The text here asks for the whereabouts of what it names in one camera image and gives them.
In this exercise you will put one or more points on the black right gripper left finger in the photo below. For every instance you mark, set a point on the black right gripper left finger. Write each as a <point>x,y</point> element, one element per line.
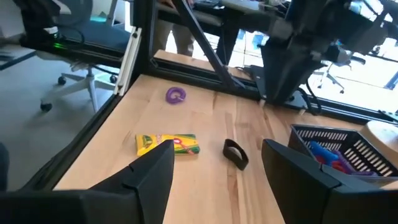
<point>152,174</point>

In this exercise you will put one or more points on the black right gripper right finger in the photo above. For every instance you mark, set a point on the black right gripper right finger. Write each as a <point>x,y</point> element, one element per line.
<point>292,177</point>

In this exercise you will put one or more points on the yellow green crayon box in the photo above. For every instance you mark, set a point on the yellow green crayon box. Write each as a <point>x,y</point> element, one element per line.
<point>186,143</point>

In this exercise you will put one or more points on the black elastic band loop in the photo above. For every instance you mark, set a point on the black elastic band loop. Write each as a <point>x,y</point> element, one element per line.
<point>228,152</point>

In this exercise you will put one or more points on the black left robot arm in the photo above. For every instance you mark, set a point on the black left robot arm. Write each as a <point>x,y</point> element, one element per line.
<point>286,62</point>

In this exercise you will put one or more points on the office chair white base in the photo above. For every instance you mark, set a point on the office chair white base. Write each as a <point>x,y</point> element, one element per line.
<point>90,84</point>

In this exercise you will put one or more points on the black office desk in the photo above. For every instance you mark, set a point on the black office desk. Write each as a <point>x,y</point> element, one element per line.
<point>248,23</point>

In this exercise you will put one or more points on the black slotted plastic basket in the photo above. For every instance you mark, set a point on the black slotted plastic basket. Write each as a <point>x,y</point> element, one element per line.
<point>326,128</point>

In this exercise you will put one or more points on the white light bar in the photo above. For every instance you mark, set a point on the white light bar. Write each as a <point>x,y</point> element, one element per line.
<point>127,62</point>

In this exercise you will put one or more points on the person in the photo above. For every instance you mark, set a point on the person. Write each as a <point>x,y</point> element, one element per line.
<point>183,34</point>

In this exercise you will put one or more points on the black device green light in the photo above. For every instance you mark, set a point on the black device green light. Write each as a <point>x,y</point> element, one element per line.
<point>37,18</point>

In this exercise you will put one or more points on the black aluminium table frame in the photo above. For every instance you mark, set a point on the black aluminium table frame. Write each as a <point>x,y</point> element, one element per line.
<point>192,79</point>

